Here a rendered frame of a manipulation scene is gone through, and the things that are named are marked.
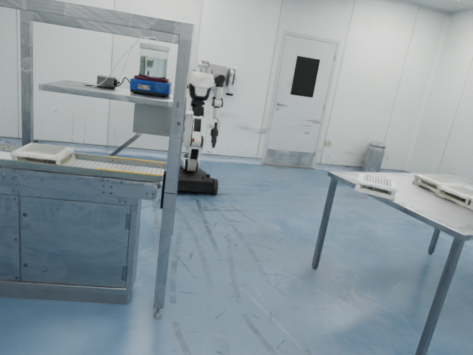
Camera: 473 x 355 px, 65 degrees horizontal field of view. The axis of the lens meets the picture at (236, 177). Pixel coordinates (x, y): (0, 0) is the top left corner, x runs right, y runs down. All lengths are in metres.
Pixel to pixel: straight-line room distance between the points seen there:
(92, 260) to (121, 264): 0.16
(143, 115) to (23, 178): 0.70
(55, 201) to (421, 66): 6.42
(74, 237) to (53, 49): 3.89
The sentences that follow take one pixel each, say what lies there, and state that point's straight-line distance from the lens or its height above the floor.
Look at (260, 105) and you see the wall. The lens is 6.07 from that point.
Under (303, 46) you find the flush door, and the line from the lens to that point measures 6.26.
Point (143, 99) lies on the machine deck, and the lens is 1.90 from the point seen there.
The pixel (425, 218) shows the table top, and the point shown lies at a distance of 2.36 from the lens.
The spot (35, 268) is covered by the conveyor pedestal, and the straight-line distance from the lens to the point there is 2.46.
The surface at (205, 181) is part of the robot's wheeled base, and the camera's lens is 4.29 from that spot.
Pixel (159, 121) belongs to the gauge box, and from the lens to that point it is 2.18.
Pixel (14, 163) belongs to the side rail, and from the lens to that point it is 2.19.
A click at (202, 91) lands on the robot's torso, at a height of 1.16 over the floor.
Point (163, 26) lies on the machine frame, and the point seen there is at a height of 1.59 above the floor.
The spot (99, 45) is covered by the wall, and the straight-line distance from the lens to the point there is 5.76.
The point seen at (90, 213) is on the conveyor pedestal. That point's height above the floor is 0.58.
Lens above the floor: 1.45
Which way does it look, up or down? 16 degrees down
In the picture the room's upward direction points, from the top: 9 degrees clockwise
